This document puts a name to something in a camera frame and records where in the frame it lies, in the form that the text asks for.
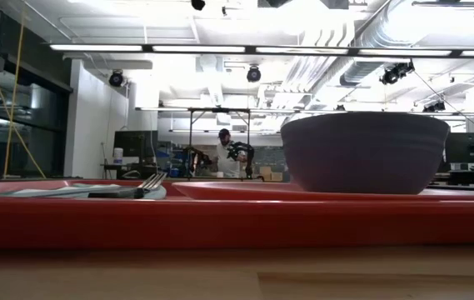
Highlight coral pink plate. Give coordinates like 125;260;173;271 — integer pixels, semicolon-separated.
172;180;474;202

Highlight fork with black handle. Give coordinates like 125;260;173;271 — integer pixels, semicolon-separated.
87;171;168;200

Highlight blue bowl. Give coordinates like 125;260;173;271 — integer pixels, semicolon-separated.
280;111;452;196

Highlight silver metal knife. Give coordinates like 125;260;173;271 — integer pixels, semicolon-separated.
9;186;140;197

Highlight teal cloth napkin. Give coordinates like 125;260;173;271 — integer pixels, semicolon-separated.
0;182;168;201

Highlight red plastic tray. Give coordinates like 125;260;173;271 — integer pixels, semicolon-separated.
0;177;474;251

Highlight person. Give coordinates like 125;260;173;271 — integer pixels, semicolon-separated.
215;127;248;179

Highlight cardboard boxes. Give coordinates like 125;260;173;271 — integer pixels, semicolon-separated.
259;165;284;183

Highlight round black ceiling lamp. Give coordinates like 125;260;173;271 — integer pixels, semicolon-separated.
246;65;262;83
107;69;127;88

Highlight black computer monitor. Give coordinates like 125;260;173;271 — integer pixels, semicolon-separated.
444;132;474;164
113;129;159;160

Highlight black monitor desk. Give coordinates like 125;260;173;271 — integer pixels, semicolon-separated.
102;162;158;181

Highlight black ceiling lamp cluster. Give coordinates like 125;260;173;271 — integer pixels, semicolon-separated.
379;59;416;87

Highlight long ceiling light strip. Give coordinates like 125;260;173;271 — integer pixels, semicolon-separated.
48;42;474;58

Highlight black background rig frame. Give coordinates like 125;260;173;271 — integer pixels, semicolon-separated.
186;107;252;181

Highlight yellow hanging cable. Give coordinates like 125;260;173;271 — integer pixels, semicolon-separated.
0;0;47;180
3;12;26;177

